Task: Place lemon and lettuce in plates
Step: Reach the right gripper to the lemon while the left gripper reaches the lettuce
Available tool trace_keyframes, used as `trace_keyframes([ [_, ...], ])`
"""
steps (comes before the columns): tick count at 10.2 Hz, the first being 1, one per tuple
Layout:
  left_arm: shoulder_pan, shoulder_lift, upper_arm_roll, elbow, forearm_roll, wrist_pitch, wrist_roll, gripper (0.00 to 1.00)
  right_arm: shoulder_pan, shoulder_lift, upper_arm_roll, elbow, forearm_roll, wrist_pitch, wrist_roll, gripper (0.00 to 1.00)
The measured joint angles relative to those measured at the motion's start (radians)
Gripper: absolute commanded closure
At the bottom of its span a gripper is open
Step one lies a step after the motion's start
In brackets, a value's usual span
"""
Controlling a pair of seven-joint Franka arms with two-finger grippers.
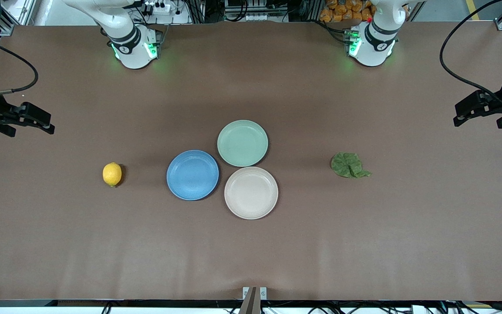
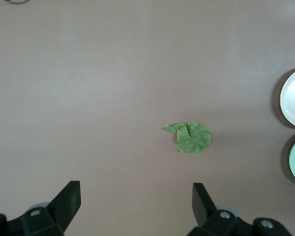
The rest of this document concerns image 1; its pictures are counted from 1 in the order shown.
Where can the yellow lemon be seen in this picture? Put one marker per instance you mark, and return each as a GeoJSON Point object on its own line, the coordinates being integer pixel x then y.
{"type": "Point", "coordinates": [112, 174]}

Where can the green lettuce leaf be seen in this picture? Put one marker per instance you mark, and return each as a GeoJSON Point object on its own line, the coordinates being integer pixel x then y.
{"type": "Point", "coordinates": [347, 165]}

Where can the beige plate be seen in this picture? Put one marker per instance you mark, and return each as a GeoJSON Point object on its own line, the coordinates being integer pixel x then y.
{"type": "Point", "coordinates": [251, 192]}

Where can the white power strip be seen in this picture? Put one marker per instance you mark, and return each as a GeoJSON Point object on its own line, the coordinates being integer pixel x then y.
{"type": "Point", "coordinates": [157, 7]}

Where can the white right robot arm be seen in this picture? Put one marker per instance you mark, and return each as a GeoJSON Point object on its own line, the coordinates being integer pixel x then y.
{"type": "Point", "coordinates": [131, 48]}

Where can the pale green plate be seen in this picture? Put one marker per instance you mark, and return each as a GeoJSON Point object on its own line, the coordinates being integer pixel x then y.
{"type": "Point", "coordinates": [242, 143]}

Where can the brown wooden post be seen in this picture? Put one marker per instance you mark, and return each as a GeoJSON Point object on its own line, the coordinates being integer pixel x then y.
{"type": "Point", "coordinates": [251, 305]}

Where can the metal table edge bracket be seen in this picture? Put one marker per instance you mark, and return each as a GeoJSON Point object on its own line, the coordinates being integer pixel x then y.
{"type": "Point", "coordinates": [245, 293]}

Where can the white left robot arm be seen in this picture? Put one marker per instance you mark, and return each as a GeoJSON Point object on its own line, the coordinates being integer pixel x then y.
{"type": "Point", "coordinates": [373, 43]}

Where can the blue plate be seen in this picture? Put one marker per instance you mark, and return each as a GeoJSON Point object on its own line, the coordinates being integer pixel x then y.
{"type": "Point", "coordinates": [192, 175]}

